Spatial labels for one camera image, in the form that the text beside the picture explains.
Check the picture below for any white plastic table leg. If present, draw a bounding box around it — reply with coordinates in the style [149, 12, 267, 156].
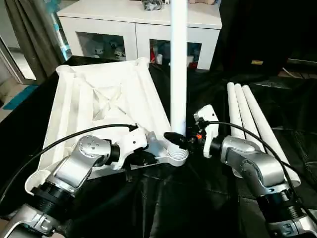
[234, 83, 270, 149]
[165, 0, 190, 167]
[226, 82, 251, 142]
[241, 85, 301, 188]

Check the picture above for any black work mat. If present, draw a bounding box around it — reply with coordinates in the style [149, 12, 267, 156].
[0, 56, 317, 238]

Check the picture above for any white upturned plastic table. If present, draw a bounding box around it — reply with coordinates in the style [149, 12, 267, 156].
[25, 58, 191, 194]

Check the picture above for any black case with yellow label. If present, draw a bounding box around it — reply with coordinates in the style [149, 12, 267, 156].
[218, 0, 317, 75]

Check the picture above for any white glass-door cabinet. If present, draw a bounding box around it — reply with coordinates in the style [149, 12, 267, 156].
[57, 0, 222, 70]

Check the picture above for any grey crumpled object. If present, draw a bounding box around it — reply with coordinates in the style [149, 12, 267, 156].
[142, 0, 164, 11]

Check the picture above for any teal floor mat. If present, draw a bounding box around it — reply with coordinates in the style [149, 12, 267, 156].
[2, 85, 39, 110]

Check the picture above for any beige plush toy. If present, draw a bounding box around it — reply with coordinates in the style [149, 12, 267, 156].
[188, 0, 221, 5]

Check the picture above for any grey curtain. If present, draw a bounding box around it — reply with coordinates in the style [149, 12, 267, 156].
[5, 0, 67, 82]

